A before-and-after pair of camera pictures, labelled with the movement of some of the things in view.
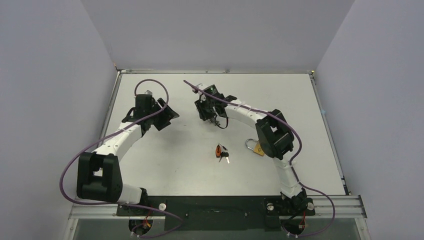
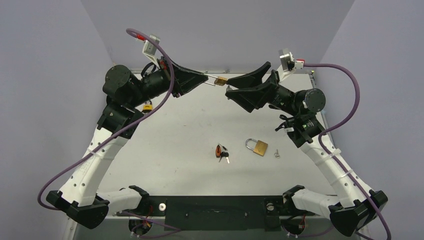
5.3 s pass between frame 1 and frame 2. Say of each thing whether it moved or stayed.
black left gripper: moved
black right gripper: moved
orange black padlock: stayed
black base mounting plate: stayed
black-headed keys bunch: stayed
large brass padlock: stayed
